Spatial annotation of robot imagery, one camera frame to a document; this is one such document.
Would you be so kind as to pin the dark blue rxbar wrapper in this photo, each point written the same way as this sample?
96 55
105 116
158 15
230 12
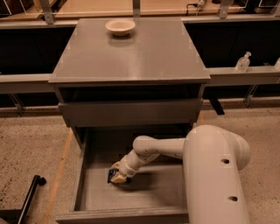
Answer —
112 172

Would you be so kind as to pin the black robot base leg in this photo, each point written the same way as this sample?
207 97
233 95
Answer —
18 216

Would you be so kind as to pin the open grey middle drawer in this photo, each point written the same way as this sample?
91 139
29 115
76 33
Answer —
156 195

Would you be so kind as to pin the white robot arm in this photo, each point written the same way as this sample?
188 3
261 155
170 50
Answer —
212 158

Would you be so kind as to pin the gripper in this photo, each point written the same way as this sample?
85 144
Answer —
127 168

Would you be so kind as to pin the grey drawer cabinet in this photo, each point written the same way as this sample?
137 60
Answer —
156 62

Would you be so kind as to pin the closed grey top drawer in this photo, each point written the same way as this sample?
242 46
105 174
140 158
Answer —
126 113

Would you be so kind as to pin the grey metal rail frame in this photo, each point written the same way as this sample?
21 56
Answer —
220 76

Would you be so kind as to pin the cream ceramic bowl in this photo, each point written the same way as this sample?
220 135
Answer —
120 27

